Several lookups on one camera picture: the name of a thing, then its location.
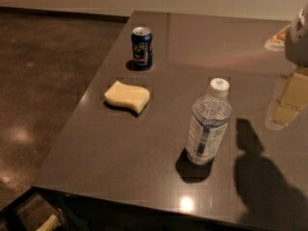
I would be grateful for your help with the black frame under table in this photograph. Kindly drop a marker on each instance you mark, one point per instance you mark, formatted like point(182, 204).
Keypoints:
point(33, 208)

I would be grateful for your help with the yellow sponge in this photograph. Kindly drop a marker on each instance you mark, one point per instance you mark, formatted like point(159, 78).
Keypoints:
point(130, 97)

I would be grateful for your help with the clear blue-label plastic bottle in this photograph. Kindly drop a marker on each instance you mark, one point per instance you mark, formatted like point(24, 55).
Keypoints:
point(210, 116)

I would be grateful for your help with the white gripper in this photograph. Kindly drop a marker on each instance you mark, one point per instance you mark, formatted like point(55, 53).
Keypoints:
point(297, 42)

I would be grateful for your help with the blue soda can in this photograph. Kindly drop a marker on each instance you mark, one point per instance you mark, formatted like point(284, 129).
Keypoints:
point(142, 47)

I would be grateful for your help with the pale object under table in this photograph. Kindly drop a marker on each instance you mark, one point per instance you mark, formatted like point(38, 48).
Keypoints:
point(50, 225)

